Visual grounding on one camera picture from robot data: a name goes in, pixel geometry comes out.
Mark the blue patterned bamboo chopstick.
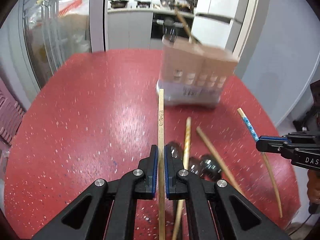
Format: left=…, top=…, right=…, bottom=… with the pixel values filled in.
left=236, top=107, right=284, bottom=218

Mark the white refrigerator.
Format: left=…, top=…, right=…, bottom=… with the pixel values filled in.
left=191, top=0, right=249, bottom=51

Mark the pink plastic stool stack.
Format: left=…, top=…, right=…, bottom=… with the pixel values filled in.
left=0, top=80, right=25, bottom=151

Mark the built-in black oven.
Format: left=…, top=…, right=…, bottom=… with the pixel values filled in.
left=151, top=13, right=189, bottom=39

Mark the black wok on stove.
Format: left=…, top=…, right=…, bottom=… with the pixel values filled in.
left=108, top=0, right=128, bottom=9

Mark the right hand of person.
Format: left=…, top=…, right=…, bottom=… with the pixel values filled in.
left=307, top=170, right=320, bottom=215

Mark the yellow patterned bamboo chopstick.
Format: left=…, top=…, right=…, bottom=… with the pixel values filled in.
left=171, top=117, right=191, bottom=240

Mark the beige plastic utensil holder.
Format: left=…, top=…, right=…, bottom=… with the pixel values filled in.
left=156, top=35, right=239, bottom=108

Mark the plain bamboo chopstick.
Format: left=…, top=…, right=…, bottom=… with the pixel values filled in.
left=174, top=8, right=201, bottom=44
left=158, top=89, right=165, bottom=240
left=196, top=126, right=245, bottom=196

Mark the dark translucent spoon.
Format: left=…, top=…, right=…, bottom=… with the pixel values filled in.
left=189, top=157, right=202, bottom=177
left=200, top=154, right=222, bottom=181
left=168, top=141, right=183, bottom=160

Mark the glass sliding door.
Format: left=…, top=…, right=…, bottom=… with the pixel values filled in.
left=19, top=0, right=106, bottom=90

